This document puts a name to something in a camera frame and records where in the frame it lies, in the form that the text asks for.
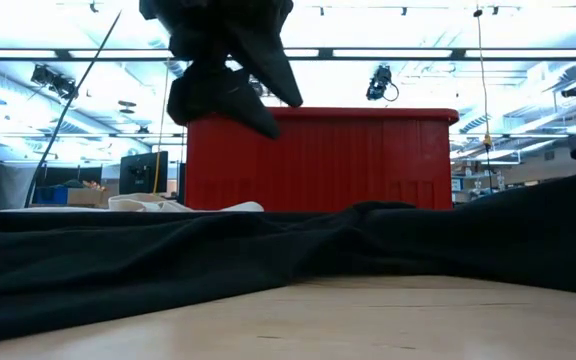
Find black garment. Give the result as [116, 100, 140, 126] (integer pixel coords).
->
[0, 0, 576, 346]

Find red plastic laundry bin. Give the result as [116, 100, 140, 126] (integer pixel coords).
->
[183, 106, 460, 212]

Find blue storage bin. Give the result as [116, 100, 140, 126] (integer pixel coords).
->
[35, 185, 69, 205]

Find black computer monitor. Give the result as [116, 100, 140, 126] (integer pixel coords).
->
[119, 150, 169, 195]

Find white canvas tote bag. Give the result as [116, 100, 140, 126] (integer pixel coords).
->
[0, 192, 265, 214]

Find brown cardboard box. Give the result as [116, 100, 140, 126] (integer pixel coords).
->
[66, 185, 119, 207]

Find black hanging ceiling camera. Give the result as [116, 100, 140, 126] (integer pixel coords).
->
[366, 63, 400, 103]

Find yellow hanging cable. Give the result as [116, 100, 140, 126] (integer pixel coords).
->
[473, 8, 495, 194]
[152, 59, 172, 194]

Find long black cable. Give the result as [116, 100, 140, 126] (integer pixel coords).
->
[23, 9, 122, 209]

